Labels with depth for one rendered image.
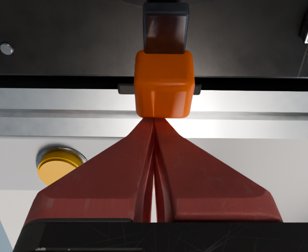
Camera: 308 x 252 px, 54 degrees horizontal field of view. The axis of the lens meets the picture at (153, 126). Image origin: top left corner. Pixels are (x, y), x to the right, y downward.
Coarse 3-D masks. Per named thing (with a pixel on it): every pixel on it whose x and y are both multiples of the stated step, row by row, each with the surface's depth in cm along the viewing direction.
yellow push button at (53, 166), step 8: (56, 152) 26; (64, 152) 26; (48, 160) 26; (56, 160) 25; (64, 160) 26; (72, 160) 26; (80, 160) 27; (40, 168) 26; (48, 168) 26; (56, 168) 26; (64, 168) 26; (72, 168) 26; (40, 176) 26; (48, 176) 26; (56, 176) 26; (48, 184) 27
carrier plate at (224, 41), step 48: (0, 0) 18; (48, 0) 18; (96, 0) 18; (240, 0) 18; (288, 0) 18; (0, 48) 20; (48, 48) 20; (96, 48) 20; (192, 48) 20; (240, 48) 20; (288, 48) 20
